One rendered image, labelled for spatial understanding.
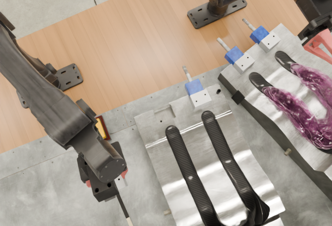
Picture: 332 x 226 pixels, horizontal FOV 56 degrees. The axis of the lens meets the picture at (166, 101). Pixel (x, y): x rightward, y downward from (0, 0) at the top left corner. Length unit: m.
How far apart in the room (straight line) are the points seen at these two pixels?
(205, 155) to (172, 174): 0.10
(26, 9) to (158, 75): 1.36
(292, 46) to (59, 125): 0.74
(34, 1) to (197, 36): 1.38
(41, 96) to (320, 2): 0.53
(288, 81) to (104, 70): 0.56
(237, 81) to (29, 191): 0.69
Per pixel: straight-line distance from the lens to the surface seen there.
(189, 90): 0.88
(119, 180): 0.79
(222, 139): 0.88
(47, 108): 0.58
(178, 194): 0.85
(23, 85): 0.59
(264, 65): 1.00
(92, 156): 0.58
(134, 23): 1.08
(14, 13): 2.23
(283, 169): 1.01
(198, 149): 0.87
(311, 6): 0.67
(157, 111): 0.90
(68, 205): 0.98
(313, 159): 0.96
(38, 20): 2.14
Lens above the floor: 1.74
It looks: 75 degrees down
